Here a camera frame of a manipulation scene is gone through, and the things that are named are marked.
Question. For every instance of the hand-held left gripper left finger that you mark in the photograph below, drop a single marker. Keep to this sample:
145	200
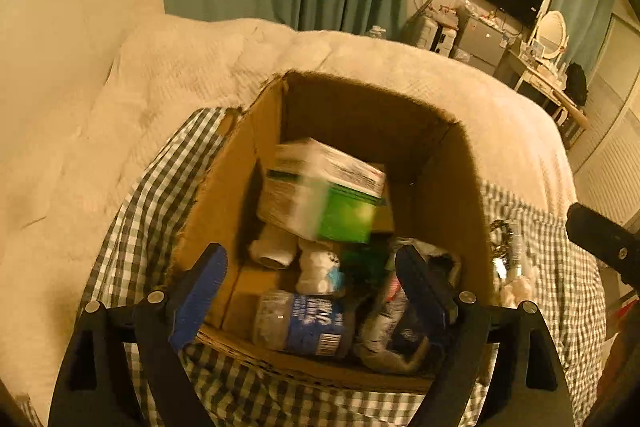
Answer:
197	297

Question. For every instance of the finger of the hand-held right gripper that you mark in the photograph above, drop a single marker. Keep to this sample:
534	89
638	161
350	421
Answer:
600	237

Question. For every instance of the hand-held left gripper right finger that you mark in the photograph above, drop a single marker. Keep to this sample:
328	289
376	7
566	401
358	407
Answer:
425	292

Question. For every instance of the silver foil blister pack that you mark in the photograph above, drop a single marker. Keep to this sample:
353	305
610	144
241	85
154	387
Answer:
380	332

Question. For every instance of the green plastic wrapper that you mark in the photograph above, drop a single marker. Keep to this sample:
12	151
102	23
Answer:
365	264

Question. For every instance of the white paper roll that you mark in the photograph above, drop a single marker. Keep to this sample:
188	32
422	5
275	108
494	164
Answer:
272	247

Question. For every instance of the brown cardboard box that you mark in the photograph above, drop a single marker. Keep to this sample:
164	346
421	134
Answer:
230	207

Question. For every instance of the plastic bottle with blue label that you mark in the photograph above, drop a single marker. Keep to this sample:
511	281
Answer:
300	322

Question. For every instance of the green and white medicine box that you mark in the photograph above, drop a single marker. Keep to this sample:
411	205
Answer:
345	212

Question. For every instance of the white louvered wardrobe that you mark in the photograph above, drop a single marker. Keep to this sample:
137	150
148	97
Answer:
610	157

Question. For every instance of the green checked cloth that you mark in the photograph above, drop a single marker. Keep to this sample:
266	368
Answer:
150	207

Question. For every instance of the black bag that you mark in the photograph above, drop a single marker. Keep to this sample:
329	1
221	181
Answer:
576	84

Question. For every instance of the wooden desk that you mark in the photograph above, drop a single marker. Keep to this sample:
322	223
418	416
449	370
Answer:
550	87

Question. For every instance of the white oval mirror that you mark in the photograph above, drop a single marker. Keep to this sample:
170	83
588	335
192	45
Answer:
550	32

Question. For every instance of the grey small fridge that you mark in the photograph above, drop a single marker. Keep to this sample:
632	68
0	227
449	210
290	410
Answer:
480	42

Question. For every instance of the white suitcase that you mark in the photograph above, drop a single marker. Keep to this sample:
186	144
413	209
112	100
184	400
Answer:
430	34

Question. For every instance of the clear water bottle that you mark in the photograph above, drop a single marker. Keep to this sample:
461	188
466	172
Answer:
377	33

